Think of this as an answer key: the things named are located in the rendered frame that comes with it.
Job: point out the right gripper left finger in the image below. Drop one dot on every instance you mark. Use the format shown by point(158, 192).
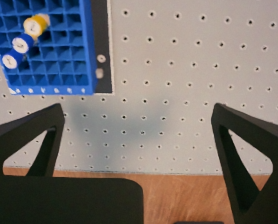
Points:
point(17, 133)

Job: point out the blue grid rack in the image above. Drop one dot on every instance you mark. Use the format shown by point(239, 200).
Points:
point(55, 78)

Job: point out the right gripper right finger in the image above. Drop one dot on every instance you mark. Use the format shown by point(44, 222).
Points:
point(248, 204)

